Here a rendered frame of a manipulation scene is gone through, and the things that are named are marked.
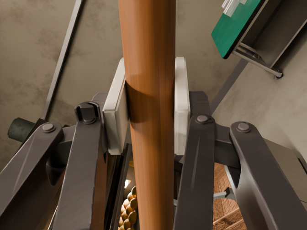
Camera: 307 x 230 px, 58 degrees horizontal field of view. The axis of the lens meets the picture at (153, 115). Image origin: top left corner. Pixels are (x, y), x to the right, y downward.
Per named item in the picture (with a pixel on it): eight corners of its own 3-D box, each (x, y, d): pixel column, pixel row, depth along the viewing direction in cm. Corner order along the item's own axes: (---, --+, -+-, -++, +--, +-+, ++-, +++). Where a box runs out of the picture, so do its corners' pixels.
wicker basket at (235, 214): (224, 250, 190) (189, 238, 184) (214, 186, 236) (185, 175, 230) (270, 211, 164) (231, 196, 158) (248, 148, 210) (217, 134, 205)
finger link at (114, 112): (122, 156, 15) (108, 156, 15) (134, 94, 21) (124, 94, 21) (116, 110, 14) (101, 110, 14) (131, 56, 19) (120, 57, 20)
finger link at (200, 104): (190, 144, 12) (258, 145, 12) (186, 90, 17) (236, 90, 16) (189, 168, 13) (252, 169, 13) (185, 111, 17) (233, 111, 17)
